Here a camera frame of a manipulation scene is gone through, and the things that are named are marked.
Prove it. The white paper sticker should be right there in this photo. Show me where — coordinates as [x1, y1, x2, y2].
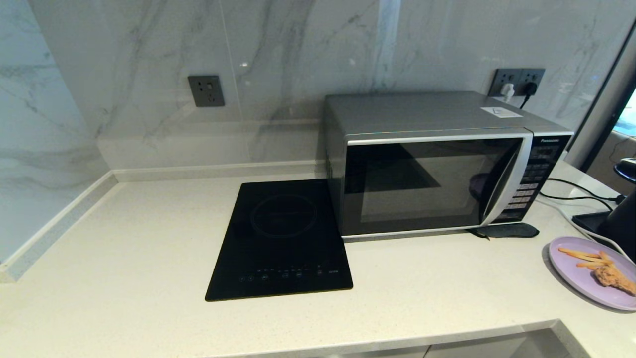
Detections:
[480, 106, 524, 119]

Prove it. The long french fry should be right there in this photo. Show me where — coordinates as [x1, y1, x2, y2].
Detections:
[558, 247, 601, 260]

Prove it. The grey single wall socket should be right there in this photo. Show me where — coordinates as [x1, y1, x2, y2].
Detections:
[187, 75, 225, 107]

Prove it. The purple plate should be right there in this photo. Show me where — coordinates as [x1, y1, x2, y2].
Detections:
[549, 236, 636, 312]

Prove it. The grey double wall socket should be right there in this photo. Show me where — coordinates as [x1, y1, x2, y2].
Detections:
[488, 68, 546, 97]

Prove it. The black induction cooktop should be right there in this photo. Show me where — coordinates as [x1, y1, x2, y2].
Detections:
[205, 179, 354, 302]

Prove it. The black power cable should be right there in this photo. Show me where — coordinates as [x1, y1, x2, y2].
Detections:
[548, 178, 628, 203]
[540, 194, 615, 212]

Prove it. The silver microwave oven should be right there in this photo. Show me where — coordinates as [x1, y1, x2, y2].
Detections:
[324, 91, 574, 239]

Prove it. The black rubber pad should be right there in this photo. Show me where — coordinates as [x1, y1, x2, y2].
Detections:
[470, 223, 540, 240]

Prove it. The black power plug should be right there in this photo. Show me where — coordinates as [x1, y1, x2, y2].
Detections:
[520, 82, 539, 109]

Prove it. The white power cable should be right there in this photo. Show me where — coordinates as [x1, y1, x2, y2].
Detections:
[539, 198, 634, 262]

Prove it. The fried chicken piece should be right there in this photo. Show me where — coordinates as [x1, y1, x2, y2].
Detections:
[594, 264, 636, 295]

